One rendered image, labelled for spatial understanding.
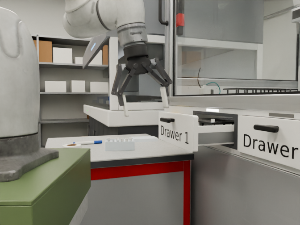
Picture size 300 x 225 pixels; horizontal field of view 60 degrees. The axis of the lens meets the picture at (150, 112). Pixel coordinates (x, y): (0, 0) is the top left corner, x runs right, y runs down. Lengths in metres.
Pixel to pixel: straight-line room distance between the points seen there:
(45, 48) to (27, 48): 4.10
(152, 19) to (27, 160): 1.46
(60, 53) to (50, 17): 0.85
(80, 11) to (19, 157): 0.54
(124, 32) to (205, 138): 0.40
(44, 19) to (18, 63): 4.70
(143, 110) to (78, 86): 2.97
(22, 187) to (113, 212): 0.68
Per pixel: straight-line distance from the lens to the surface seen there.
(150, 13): 1.81
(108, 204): 1.03
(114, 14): 0.83
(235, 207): 0.93
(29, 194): 0.36
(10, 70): 0.46
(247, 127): 0.81
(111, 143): 1.11
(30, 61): 0.49
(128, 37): 0.81
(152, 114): 1.73
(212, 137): 0.84
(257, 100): 0.79
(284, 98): 0.73
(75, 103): 5.00
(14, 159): 0.47
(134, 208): 1.06
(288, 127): 0.70
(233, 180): 0.91
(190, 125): 0.80
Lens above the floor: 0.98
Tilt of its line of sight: 3 degrees down
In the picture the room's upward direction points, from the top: straight up
